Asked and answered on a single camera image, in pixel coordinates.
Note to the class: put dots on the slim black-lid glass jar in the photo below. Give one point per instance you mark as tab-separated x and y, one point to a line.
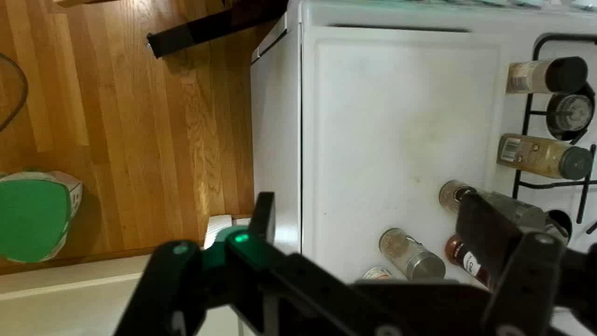
449	195

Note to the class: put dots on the clear glass spice jar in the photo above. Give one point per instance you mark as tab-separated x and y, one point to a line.
411	253

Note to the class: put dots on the small black-lid spice jar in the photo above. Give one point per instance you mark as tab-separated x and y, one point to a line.
547	75

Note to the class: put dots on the white gas stove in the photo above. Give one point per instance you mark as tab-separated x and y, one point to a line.
281	124

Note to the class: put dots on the black stove burner grate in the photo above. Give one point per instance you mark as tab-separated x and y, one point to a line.
585	187

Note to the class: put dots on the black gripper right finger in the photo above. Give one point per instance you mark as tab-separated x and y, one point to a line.
486	236

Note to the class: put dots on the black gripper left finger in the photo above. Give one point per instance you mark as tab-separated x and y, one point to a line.
262	217

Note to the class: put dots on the grey-lid glass spice jar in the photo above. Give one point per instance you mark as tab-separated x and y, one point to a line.
570	114
542	155

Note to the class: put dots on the white cutting board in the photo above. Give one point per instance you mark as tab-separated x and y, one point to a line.
398	124

